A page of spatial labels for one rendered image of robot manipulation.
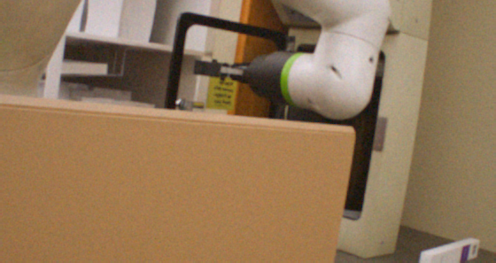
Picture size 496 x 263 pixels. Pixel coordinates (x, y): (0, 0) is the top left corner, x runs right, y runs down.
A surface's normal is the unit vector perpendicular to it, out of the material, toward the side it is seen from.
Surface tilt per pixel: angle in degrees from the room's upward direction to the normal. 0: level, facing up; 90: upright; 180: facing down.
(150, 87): 90
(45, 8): 136
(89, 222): 90
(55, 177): 90
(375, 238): 90
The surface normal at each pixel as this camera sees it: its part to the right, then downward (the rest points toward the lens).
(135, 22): 0.53, 0.18
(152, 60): -0.74, -0.07
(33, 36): 0.56, 0.80
